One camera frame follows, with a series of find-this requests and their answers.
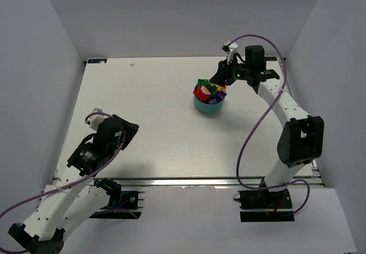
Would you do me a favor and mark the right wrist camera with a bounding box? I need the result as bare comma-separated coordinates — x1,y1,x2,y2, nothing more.
222,41,238,65

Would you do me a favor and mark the green lego plate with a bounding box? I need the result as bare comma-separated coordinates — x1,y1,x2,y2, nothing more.
197,79,209,86

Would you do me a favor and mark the purple paw lego piece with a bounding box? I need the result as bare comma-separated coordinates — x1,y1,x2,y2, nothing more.
216,91,227,102

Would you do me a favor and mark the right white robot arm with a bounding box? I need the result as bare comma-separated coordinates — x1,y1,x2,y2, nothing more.
210,43,324,192

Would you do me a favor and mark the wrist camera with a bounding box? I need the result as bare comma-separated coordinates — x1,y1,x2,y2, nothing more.
85,108,107,132
222,41,238,65

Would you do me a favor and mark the teal round divided container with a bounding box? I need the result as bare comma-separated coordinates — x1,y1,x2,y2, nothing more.
193,84,226,114

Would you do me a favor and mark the left corner label sticker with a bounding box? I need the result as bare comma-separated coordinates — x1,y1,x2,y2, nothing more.
87,58,107,64

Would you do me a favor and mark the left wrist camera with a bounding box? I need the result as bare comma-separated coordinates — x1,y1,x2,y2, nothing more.
85,108,107,132

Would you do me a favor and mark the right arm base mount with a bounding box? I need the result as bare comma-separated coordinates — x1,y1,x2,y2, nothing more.
233,189,295,223

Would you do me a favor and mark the red flower lego piece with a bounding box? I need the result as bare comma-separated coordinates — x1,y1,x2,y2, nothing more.
193,85,211,103

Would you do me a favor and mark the corner label sticker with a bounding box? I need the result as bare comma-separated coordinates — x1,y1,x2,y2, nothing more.
264,56,277,61
87,58,107,64

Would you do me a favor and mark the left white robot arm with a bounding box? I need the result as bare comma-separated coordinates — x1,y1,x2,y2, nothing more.
8,112,140,253

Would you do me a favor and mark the small purple lego brick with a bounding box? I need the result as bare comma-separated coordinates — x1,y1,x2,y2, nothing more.
208,98,220,105

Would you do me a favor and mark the right corner label sticker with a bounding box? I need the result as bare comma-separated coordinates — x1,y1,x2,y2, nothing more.
264,56,277,61

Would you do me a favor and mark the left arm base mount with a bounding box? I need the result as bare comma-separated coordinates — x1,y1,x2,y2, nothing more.
90,178,143,220

